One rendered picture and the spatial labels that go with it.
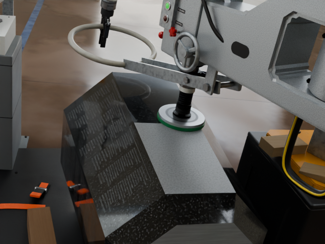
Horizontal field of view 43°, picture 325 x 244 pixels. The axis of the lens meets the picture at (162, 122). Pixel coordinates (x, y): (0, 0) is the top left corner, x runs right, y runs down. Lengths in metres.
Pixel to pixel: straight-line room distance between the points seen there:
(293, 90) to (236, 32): 0.29
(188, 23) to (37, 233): 1.30
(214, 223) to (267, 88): 0.48
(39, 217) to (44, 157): 0.77
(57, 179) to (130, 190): 1.34
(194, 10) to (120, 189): 0.72
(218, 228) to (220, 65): 0.57
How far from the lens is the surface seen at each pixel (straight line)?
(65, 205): 2.61
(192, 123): 1.82
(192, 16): 1.61
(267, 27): 1.37
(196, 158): 1.63
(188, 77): 1.72
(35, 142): 3.23
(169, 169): 1.53
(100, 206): 1.59
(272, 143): 1.94
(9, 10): 3.57
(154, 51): 2.33
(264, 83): 1.39
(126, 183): 1.57
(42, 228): 2.29
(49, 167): 2.93
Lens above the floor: 1.69
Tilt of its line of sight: 27 degrees down
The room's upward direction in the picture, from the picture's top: 10 degrees clockwise
